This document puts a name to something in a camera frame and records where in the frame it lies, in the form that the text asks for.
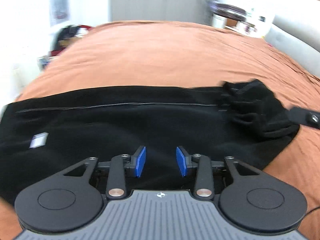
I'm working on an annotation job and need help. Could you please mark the cluttered shelf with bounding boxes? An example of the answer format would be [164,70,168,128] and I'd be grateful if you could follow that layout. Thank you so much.
[208,0,270,38]

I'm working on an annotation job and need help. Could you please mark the pile of clothes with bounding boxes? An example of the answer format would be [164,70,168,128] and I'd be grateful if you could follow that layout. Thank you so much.
[38,24,93,70]

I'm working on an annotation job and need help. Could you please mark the grey sofa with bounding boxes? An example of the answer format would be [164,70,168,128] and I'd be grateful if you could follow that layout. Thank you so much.
[265,15,319,77]

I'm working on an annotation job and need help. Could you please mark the grey wardrobe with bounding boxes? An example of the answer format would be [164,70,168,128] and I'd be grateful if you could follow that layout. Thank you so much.
[111,0,212,25]

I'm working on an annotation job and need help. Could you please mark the black pants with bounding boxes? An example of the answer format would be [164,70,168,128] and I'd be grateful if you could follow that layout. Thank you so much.
[1,80,299,203]

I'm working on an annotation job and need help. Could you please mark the wall poster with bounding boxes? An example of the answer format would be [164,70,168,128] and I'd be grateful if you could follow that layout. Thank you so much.
[50,0,69,25]

